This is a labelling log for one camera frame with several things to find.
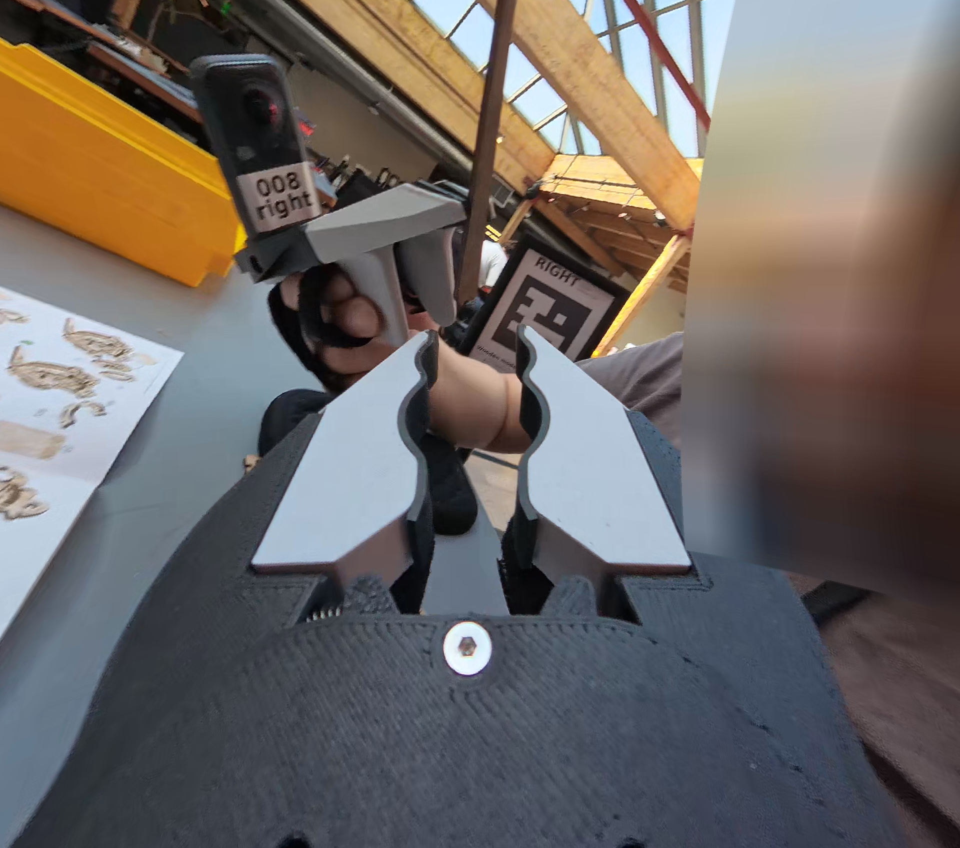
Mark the yellow plastic bin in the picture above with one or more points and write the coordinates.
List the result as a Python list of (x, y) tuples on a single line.
[(97, 172)]

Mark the thin wooden sheet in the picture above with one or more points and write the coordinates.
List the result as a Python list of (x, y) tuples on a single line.
[(496, 75)]

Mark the person's right hand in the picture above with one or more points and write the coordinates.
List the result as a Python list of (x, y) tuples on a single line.
[(352, 319)]

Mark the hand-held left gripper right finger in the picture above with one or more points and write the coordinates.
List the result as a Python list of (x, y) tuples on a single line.
[(607, 480)]

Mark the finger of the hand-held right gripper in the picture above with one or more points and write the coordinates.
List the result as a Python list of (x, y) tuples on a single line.
[(390, 221)]

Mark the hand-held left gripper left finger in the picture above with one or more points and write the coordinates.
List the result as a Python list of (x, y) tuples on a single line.
[(345, 473)]

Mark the red ceiling pipe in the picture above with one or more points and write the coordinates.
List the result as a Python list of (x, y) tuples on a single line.
[(631, 2)]

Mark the assembly instruction booklet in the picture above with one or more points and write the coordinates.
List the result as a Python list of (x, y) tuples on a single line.
[(90, 428)]

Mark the black honeycomb wrist rest pad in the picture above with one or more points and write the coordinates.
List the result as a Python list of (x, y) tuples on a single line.
[(450, 488)]

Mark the person's right forearm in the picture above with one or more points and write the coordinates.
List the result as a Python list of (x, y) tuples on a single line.
[(480, 405)]

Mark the framed fiducial marker sign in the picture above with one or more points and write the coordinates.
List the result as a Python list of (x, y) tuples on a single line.
[(547, 293)]

